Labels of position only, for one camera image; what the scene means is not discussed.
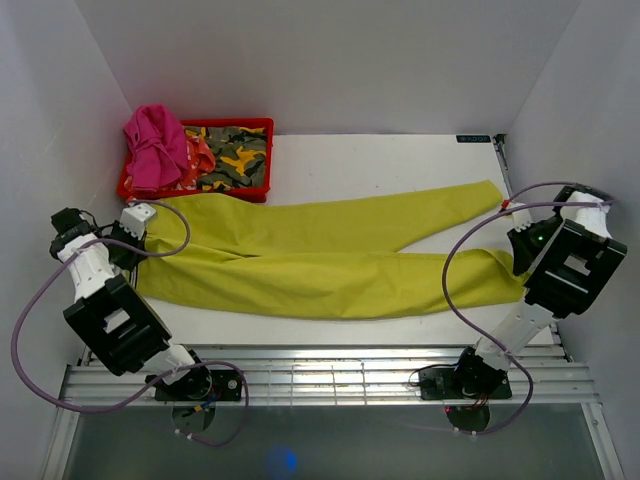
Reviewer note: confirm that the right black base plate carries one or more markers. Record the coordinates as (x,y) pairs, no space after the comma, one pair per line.
(451,382)

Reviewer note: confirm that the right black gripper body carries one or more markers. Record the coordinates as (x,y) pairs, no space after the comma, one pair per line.
(532,240)

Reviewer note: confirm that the blue table label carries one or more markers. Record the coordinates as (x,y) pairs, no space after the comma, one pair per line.
(473,139)

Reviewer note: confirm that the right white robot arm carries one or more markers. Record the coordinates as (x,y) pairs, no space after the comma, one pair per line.
(565,261)

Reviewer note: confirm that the yellow-green trousers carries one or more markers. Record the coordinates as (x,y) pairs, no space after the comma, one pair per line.
(341,260)

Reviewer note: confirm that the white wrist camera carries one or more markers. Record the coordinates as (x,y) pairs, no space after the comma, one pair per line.
(134,219)
(518,214)

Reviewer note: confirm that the orange patterned garment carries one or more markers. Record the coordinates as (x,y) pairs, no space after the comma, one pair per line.
(201,162)

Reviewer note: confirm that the camouflage garment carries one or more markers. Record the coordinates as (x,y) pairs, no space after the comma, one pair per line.
(240,153)

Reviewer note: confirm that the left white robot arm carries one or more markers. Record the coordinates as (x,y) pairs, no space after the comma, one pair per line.
(108,314)

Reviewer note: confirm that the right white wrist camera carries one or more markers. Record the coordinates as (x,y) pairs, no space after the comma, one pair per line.
(518,214)

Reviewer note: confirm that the pink garment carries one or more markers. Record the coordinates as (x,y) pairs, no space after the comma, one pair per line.
(158,145)

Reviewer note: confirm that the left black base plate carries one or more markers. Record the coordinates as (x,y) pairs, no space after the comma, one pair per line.
(230,387)

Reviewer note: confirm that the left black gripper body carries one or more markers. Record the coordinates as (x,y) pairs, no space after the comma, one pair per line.
(122,256)

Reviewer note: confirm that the red plastic bin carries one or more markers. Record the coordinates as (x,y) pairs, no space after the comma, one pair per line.
(253,195)

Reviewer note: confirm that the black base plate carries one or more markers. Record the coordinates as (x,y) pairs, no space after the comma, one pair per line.
(451,382)
(230,387)

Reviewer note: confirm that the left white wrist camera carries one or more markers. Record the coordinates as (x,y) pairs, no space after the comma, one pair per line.
(134,219)

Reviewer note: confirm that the aluminium rail frame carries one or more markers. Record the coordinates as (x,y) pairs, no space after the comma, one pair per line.
(364,364)

